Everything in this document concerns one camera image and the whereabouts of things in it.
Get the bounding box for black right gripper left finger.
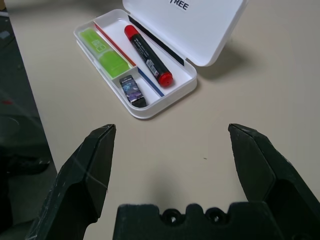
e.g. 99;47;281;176
24;123;117;240

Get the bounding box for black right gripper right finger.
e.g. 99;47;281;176
227;123;320;240

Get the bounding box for small dark printed eraser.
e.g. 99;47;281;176
118;74;148;108

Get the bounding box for green highlighter pen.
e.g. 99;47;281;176
78;27;133;79

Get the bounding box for black red whiteboard marker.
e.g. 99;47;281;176
124;24;175;88

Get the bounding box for white plastic pencil case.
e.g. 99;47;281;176
73;0;250;120

